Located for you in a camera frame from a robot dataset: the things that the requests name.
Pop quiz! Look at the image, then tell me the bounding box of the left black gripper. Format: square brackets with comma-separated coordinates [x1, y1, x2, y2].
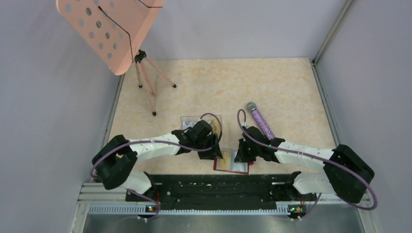
[194, 133, 223, 160]

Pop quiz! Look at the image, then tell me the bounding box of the red leather card holder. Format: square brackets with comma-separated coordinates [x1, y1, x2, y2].
[213, 150, 249, 174]

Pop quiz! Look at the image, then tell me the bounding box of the clear plastic card tray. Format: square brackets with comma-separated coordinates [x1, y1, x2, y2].
[180, 113, 223, 142]

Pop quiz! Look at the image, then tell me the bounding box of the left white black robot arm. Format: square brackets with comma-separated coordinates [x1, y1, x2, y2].
[91, 120, 222, 201]

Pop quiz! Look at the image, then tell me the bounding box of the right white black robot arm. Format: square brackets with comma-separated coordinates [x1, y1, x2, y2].
[241, 126, 375, 204]

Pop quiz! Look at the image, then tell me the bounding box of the silver credit card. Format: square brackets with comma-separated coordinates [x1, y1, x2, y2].
[182, 121, 195, 130]

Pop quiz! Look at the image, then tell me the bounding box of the purple glitter microphone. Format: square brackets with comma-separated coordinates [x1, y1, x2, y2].
[246, 102, 275, 140]

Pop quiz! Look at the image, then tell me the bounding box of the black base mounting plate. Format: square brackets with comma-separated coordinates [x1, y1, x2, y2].
[145, 173, 316, 211]

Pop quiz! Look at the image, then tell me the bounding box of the pink perforated music stand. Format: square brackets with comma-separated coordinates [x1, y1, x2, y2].
[55, 0, 176, 116]

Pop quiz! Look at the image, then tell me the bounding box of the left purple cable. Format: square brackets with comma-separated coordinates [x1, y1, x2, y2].
[89, 113, 223, 222]

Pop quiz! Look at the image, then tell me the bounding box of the aluminium frame rail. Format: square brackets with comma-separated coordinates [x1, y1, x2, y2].
[77, 182, 371, 216]

